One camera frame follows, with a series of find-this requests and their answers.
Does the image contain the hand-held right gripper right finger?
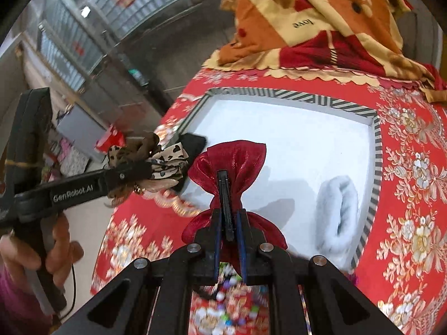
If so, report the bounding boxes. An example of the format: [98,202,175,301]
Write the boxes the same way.
[236,209,406,335]

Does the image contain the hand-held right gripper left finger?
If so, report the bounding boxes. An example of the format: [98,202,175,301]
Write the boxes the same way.
[52,209,224,335]

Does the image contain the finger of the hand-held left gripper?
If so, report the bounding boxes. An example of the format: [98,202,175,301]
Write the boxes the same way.
[14,161,155,222]

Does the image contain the leopard print brown hair bow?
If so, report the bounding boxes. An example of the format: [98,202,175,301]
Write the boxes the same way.
[106,132,191,200]

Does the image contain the red satin bow hair clip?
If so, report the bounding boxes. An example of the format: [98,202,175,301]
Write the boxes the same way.
[182,140,289,276]

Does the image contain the striped edge white tray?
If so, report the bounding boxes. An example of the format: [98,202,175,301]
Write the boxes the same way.
[167,88,383,273]

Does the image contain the person's left forearm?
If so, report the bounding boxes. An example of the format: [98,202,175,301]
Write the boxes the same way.
[0,265,54,335]

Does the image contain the person's left hand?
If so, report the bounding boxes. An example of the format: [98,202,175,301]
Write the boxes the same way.
[0,213,84,291]

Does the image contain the red box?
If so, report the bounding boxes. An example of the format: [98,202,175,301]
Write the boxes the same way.
[96,125,123,155]

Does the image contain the grey fluffy scrunchie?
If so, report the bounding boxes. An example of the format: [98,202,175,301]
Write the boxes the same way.
[316,175,360,257]

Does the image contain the metal framed glass door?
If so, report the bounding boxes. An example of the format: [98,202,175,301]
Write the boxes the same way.
[37,0,207,126]

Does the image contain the red floral tablecloth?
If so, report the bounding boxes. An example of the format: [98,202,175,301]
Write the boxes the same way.
[90,66,447,335]

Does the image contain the orange red printed blanket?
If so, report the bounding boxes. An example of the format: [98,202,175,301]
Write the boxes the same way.
[203,0,447,104]

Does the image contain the black cable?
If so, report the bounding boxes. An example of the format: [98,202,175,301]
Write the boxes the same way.
[56,263,78,322]

